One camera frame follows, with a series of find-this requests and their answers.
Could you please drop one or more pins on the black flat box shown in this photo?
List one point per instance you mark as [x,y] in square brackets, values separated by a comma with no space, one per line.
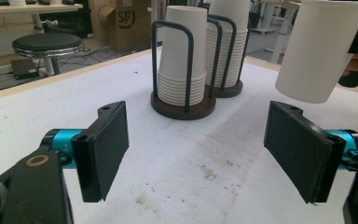
[24,68]

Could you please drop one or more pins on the dark double cup holder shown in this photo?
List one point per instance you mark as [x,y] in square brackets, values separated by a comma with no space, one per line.
[183,110]

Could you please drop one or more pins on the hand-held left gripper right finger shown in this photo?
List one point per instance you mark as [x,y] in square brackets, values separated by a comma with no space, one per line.
[301,149]

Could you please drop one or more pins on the white table mat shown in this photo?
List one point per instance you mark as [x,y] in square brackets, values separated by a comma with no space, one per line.
[180,161]

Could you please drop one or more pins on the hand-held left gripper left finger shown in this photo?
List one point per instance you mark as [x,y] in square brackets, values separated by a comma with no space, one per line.
[102,149]

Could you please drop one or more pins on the wooden desk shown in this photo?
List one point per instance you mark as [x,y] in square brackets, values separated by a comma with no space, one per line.
[28,8]

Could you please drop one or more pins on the white desk legs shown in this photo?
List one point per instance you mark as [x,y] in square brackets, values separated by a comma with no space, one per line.
[284,31]

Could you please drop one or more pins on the tall stack of paper cups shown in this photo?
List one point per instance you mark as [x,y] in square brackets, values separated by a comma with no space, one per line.
[230,12]

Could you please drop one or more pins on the single white paper cup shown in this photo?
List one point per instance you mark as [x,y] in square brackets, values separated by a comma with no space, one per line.
[320,53]

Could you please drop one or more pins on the black round stool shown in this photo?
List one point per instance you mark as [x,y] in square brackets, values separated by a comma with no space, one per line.
[46,42]

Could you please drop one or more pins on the short stack of paper cups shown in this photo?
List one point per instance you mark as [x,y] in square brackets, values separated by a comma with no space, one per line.
[180,46]

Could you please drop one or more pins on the brown cardboard box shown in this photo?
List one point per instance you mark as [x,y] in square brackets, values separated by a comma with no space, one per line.
[127,31]

